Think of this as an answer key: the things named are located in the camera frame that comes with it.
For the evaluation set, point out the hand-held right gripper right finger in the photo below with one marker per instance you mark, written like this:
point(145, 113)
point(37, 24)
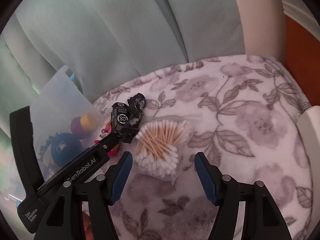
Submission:
point(205, 177)

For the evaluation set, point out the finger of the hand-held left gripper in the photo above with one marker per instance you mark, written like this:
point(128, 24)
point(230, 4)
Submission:
point(112, 140)

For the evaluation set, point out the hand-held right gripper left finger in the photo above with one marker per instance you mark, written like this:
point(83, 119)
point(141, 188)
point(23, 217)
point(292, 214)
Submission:
point(122, 177)

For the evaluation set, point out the pink egg toy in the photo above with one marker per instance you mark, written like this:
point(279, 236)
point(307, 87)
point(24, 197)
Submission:
point(114, 151)

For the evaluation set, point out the small blue baseball cap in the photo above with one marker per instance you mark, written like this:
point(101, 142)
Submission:
point(65, 148)

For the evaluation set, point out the yellow ball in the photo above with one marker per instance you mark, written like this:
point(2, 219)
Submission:
point(88, 121)

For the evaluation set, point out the purple rubber toy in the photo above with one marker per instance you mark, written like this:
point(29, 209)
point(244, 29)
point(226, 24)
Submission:
point(75, 127)

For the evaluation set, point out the bag of cotton swabs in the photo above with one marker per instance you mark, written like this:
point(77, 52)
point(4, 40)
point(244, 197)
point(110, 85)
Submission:
point(157, 142)

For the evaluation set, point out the clear plastic storage box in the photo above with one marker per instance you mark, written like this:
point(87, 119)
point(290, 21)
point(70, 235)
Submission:
point(57, 97)

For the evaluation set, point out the person's left hand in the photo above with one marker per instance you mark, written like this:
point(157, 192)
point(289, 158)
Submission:
point(86, 223)

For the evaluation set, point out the grey floral blanket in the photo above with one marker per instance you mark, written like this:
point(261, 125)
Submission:
point(225, 130)

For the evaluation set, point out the pale green curtain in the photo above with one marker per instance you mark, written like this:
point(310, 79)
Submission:
point(125, 30)

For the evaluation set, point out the red-brown wooden bed frame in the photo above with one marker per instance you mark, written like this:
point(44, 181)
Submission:
point(305, 62)

